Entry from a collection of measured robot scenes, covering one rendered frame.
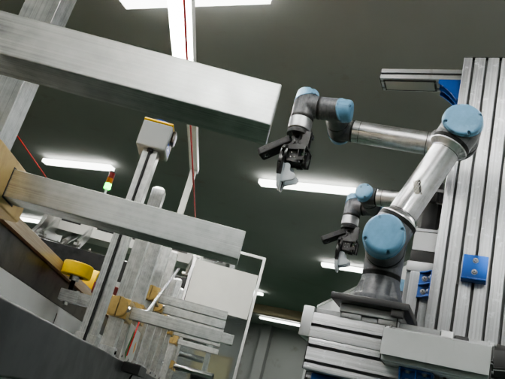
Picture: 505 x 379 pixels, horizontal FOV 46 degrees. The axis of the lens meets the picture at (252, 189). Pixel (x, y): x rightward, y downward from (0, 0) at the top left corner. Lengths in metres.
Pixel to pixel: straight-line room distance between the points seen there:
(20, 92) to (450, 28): 3.88
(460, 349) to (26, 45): 1.37
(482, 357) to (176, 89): 1.32
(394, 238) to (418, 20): 2.80
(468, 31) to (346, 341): 2.99
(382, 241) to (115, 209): 1.16
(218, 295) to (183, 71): 4.03
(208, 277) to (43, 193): 3.80
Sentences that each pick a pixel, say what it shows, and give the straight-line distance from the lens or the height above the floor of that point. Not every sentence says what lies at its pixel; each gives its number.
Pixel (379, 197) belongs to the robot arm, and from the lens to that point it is 2.49.
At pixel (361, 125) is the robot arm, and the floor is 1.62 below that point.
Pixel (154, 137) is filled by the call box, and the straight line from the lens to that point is 1.39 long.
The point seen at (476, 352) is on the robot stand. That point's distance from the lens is 1.60.
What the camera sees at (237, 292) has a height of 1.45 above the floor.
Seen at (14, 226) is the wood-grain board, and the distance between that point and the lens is 1.28.
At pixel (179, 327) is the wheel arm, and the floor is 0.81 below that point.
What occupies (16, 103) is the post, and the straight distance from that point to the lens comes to 0.63.
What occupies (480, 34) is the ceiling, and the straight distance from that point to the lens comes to 4.39.
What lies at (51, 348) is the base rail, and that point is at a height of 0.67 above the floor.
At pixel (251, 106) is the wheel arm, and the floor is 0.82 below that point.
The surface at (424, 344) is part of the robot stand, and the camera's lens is 1.61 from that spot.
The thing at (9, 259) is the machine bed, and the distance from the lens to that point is 1.35.
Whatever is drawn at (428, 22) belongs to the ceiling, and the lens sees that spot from 4.32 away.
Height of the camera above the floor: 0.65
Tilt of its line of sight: 20 degrees up
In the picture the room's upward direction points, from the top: 15 degrees clockwise
